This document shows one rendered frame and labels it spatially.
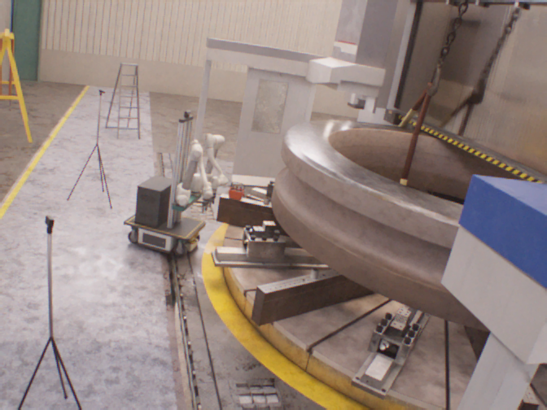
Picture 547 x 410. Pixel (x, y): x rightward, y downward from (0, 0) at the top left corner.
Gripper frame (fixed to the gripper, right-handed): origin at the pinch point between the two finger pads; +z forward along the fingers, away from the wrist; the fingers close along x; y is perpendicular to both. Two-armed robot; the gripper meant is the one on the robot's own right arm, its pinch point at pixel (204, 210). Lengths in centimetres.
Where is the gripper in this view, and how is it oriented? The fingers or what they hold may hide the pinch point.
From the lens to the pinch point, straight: 633.3
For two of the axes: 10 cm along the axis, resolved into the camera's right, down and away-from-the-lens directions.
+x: -2.3, 3.0, -9.3
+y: -9.6, -2.3, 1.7
